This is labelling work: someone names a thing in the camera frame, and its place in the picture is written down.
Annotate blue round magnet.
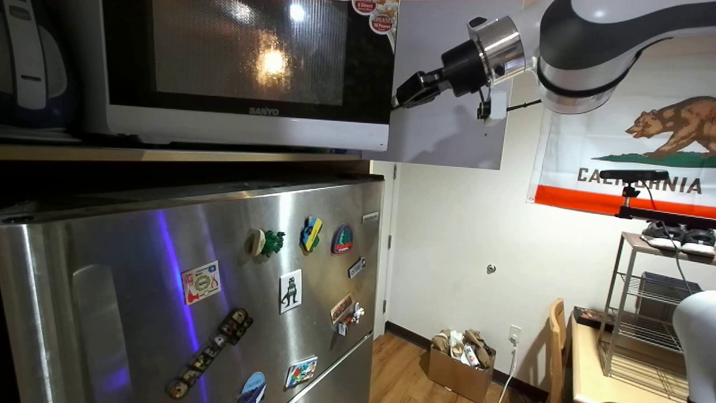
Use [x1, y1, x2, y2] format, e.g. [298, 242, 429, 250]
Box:
[234, 371, 269, 403]

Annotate small grey rectangular magnet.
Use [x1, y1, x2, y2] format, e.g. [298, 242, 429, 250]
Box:
[345, 255, 367, 282]

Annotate white black figure magnet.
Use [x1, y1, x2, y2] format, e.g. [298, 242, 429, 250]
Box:
[276, 266, 303, 316]

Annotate tan and green magnet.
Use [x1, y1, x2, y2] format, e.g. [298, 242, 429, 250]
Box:
[245, 228, 288, 262]

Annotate white room door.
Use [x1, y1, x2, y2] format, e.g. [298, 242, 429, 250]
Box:
[368, 160, 403, 343]

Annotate colourful rectangular magnet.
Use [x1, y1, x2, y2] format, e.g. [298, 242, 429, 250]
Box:
[282, 354, 321, 393]

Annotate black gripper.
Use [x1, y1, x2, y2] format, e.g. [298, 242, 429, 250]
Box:
[394, 38, 495, 111]

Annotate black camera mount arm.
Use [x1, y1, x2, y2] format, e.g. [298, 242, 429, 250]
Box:
[612, 180, 716, 224]

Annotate light wooden table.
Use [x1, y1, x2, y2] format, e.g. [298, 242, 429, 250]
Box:
[567, 316, 688, 403]

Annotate white power cable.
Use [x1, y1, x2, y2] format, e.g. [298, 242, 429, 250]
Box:
[495, 343, 520, 403]

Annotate brown cardboard box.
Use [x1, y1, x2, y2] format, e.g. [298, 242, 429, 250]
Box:
[425, 339, 498, 403]

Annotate black box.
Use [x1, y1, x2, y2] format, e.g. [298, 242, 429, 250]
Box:
[636, 271, 705, 309]

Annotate white cabinet door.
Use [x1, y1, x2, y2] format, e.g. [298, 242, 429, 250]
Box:
[368, 0, 546, 172]

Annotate black stereo camera bar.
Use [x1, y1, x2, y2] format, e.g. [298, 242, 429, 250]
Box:
[596, 169, 671, 185]

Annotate black gold Oakland magnet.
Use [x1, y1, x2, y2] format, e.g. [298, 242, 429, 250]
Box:
[161, 308, 255, 403]

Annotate red green rectangular magnet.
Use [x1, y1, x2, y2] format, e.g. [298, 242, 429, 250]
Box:
[180, 259, 224, 309]

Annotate crumpled paper bags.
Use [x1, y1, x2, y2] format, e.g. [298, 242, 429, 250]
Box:
[429, 327, 495, 371]

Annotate white blue appliance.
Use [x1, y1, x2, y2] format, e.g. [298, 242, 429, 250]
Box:
[0, 0, 81, 134]

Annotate metal wire rack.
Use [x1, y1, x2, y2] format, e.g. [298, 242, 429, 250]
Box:
[595, 231, 716, 386]

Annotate brown rectangular magnet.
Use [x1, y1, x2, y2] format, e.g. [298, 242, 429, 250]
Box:
[329, 293, 357, 325]

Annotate stainless steel refrigerator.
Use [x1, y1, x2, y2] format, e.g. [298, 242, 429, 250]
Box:
[0, 160, 386, 403]

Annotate wooden shelf board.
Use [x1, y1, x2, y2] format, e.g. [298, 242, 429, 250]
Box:
[0, 142, 373, 167]

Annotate round teal red magnet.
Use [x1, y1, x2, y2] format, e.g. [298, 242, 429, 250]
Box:
[329, 222, 357, 259]

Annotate California bear flag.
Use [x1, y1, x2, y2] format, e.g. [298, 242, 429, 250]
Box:
[528, 36, 716, 224]

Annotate microwave door with dark window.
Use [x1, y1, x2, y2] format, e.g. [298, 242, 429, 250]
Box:
[97, 0, 403, 156]

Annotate blue yellow magnet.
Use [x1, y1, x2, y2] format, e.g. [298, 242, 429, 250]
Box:
[298, 216, 327, 255]

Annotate wooden chair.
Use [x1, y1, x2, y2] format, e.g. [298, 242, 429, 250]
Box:
[546, 298, 571, 403]

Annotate stacked laptops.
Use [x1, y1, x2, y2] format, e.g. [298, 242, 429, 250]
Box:
[639, 217, 716, 261]

